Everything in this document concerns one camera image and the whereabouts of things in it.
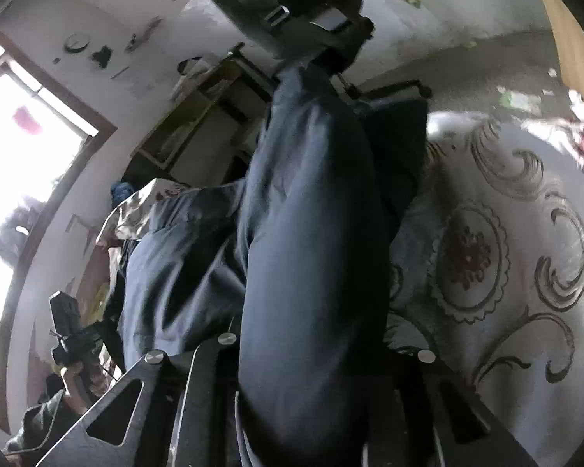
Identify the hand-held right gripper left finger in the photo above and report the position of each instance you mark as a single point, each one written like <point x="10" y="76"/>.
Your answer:
<point x="207" y="367"/>

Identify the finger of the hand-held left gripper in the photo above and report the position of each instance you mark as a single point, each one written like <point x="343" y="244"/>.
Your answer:
<point x="64" y="311"/>

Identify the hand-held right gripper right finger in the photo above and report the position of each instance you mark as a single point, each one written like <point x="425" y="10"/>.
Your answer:
<point x="433" y="389"/>

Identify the dark blue garment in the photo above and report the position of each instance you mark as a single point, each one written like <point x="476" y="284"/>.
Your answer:
<point x="311" y="253"/>

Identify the person's left hand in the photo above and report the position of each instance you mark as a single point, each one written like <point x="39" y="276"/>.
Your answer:
<point x="75" y="389"/>

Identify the floral patterned cloth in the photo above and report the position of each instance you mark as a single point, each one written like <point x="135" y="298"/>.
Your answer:
<point x="141" y="204"/>

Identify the small blue item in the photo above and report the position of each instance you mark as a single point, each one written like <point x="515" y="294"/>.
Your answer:
<point x="121" y="192"/>

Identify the white swirl printed blanket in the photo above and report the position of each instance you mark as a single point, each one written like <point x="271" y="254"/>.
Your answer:
<point x="516" y="277"/>

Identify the wooden shelf unit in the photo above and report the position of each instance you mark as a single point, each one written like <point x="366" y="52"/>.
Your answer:
<point x="194" y="116"/>

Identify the green paper scrap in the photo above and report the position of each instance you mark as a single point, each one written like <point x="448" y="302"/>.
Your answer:
<point x="518" y="99"/>

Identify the light wooden wardrobe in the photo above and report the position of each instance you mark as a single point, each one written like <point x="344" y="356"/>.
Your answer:
<point x="569" y="44"/>

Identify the window with brown frame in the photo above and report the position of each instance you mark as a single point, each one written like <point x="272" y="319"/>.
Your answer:
<point x="24" y="155"/>

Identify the round wall fixture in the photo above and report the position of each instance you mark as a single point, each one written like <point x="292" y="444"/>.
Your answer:
<point x="76" y="43"/>

